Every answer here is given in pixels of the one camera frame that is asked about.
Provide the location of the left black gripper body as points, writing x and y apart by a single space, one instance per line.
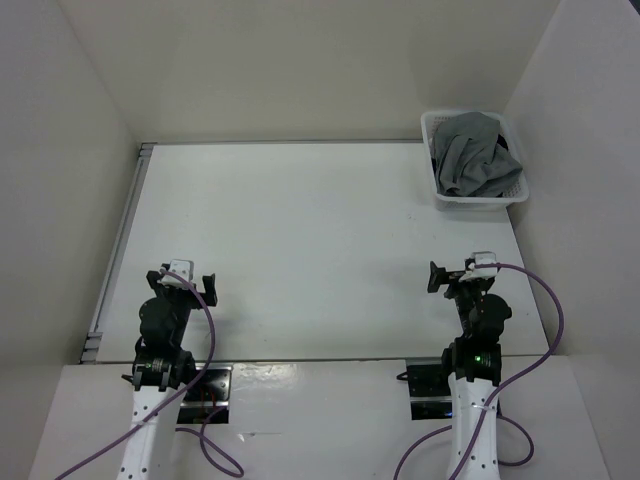
182 301

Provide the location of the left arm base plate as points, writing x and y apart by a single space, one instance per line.
211 395

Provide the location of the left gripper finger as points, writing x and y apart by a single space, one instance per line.
209 295
153 278

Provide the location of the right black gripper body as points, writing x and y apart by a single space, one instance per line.
465 295

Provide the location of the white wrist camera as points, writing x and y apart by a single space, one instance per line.
176 273
480 265

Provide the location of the black skirt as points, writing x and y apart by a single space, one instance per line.
501 143

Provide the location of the aluminium table edge rail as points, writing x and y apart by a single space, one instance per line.
94 335

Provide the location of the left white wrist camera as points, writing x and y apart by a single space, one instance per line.
176 273

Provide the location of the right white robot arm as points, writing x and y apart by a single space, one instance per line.
472 364

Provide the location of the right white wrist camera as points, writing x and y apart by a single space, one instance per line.
480 265

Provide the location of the grey pleated skirt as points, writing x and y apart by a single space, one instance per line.
465 159

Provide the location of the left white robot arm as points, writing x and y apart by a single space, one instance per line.
162 370

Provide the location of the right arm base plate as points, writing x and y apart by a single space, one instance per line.
429 393

